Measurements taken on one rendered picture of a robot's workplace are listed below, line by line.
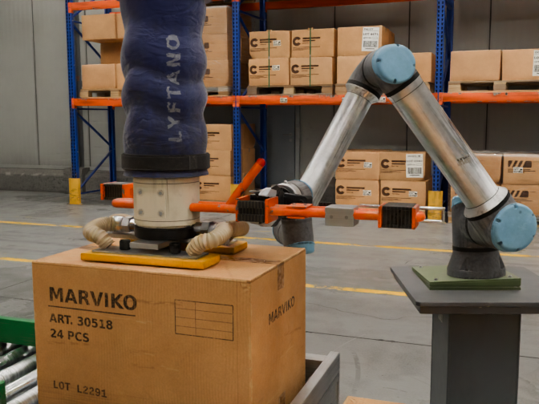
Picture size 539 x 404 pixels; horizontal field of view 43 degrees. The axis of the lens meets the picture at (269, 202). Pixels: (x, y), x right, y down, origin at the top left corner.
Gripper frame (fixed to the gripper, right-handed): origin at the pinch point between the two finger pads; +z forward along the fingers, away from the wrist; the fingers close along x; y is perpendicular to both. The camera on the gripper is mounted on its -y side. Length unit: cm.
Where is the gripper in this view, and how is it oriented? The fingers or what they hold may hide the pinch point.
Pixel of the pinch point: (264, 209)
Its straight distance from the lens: 167.3
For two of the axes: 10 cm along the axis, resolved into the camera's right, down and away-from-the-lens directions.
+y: -9.4, -0.4, 3.3
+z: -3.3, 1.1, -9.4
